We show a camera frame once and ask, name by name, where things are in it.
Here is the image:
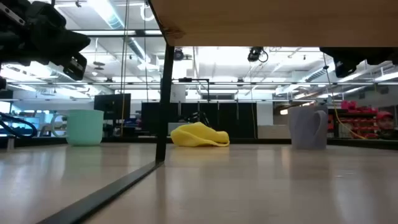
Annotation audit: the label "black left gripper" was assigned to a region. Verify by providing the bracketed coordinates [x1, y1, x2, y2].
[0, 0, 91, 68]

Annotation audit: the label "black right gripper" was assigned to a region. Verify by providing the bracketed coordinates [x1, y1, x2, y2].
[319, 46, 398, 66]

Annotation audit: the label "teal ceramic mug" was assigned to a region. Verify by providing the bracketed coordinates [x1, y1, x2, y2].
[50, 108, 105, 147]

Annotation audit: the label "grey ceramic mug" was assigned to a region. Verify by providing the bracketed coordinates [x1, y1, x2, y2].
[287, 105, 329, 151]

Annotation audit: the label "red parts bin rack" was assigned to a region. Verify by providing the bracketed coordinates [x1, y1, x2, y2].
[328, 100, 379, 140]

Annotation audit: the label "person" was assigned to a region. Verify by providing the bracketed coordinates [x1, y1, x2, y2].
[375, 110, 398, 140]

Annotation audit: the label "black monitor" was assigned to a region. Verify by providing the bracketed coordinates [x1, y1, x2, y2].
[93, 93, 132, 121]

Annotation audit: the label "wooden side table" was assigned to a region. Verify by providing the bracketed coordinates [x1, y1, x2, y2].
[149, 0, 398, 48]

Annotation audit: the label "black partition panels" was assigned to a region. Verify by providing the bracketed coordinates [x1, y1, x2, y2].
[141, 101, 258, 139]

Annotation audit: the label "yellow cloth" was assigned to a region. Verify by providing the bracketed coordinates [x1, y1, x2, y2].
[170, 121, 231, 148]

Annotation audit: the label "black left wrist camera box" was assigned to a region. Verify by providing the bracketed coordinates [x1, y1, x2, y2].
[63, 52, 88, 82]

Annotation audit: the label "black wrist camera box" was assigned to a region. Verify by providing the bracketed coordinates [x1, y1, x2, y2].
[334, 60, 358, 78]
[63, 52, 88, 82]

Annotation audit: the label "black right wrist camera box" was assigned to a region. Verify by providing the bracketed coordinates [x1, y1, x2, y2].
[334, 60, 358, 78]

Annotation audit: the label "black braided cable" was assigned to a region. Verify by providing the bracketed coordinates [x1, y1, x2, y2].
[0, 111, 39, 139]

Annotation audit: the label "black metal shelf frame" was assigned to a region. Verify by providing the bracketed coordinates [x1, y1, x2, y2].
[37, 0, 175, 224]

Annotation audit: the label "black ceiling camera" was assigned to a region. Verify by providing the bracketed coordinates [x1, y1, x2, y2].
[248, 46, 269, 63]

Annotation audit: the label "black table edge rail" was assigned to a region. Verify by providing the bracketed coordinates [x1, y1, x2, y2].
[0, 136, 398, 151]

